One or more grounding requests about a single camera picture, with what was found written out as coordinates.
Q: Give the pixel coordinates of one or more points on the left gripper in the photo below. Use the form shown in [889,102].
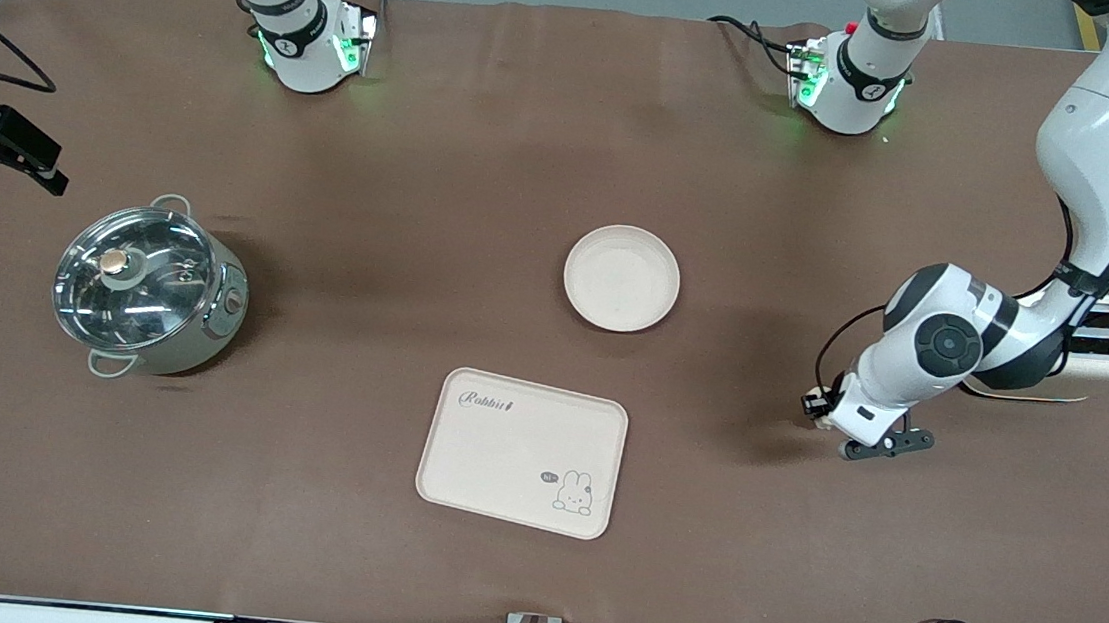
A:
[820,403]

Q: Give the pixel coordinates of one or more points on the cream round plate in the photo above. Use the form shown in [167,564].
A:
[623,279]

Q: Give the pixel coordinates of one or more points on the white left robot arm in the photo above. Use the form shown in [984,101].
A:
[1101,149]

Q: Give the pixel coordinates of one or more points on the glass pot lid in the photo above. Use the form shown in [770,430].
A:
[154,297]

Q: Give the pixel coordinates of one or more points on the pale green cooking pot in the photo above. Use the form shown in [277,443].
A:
[222,323]

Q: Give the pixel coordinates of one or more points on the cream rabbit print tray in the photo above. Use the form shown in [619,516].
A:
[502,457]

